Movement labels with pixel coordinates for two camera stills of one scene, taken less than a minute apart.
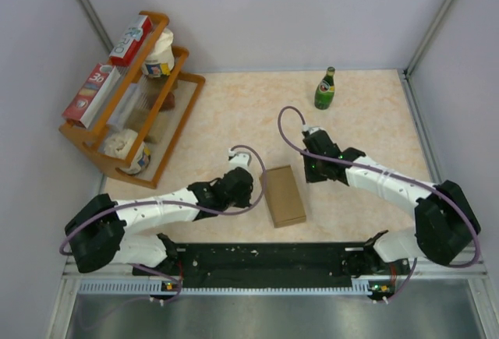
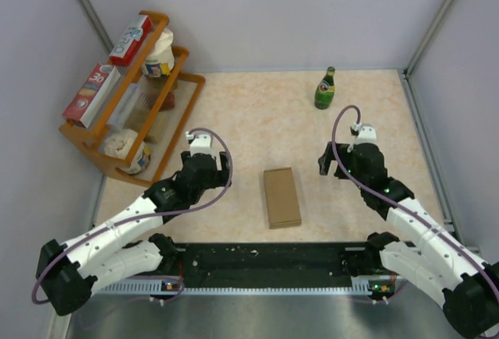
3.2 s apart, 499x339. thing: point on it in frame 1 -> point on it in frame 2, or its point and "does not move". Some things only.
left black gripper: (244, 203) -> (221, 178)
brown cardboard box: (283, 197) does not move
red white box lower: (91, 96) does not move
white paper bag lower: (118, 143) does not move
